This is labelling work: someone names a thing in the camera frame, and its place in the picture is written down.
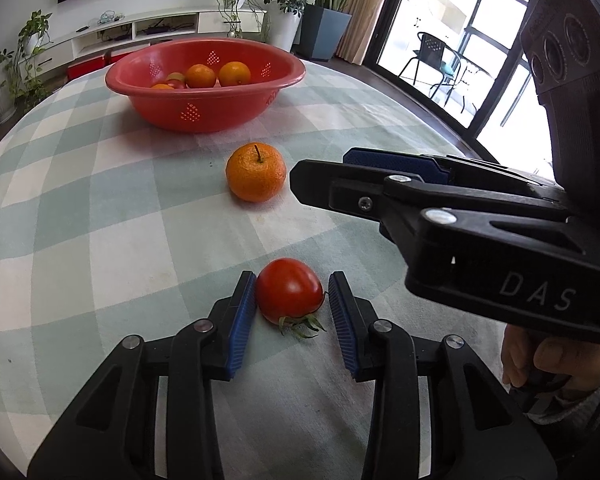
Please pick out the black framed glass door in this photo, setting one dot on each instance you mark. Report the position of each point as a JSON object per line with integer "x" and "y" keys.
{"x": 392, "y": 20}

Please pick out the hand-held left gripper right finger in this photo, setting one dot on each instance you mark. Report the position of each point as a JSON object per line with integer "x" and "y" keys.
{"x": 342, "y": 325}

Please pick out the dark orange tangerine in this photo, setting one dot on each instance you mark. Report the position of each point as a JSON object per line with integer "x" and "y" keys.
{"x": 255, "y": 172}

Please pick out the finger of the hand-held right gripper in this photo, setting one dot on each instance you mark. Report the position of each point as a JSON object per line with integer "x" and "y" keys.
{"x": 395, "y": 162}
{"x": 340, "y": 187}

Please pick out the black balcony chair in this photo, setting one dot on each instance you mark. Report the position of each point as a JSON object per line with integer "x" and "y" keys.
{"x": 432, "y": 60}

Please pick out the beige curtain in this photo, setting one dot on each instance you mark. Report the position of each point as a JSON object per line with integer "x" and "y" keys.
{"x": 365, "y": 10}

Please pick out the bushy plant in white planter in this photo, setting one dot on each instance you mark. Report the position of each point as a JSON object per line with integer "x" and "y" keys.
{"x": 282, "y": 17}

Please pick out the person's right hand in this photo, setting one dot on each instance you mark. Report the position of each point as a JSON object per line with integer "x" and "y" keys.
{"x": 555, "y": 360}

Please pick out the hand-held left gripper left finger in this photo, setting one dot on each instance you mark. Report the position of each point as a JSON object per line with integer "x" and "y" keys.
{"x": 242, "y": 325}

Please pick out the tall plant in blue-grey planter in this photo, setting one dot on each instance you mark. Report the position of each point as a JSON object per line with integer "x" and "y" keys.
{"x": 327, "y": 25}

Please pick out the person's right forearm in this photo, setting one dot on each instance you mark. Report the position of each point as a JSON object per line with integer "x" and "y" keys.
{"x": 585, "y": 407}

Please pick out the white television cabinet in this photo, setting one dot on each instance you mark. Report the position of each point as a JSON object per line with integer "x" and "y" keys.
{"x": 215, "y": 20}

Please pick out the red plastic colander bowl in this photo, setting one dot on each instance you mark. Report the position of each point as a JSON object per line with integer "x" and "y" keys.
{"x": 220, "y": 110}

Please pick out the small plant in white vase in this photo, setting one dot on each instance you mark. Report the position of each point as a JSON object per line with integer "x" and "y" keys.
{"x": 35, "y": 30}

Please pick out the red storage box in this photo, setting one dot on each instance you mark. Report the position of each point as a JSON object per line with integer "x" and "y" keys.
{"x": 85, "y": 67}

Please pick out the large orange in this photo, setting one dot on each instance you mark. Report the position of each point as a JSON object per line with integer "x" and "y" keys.
{"x": 234, "y": 73}

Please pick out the plant in white ribbed planter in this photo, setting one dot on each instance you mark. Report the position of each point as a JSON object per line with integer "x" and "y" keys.
{"x": 0, "y": 87}

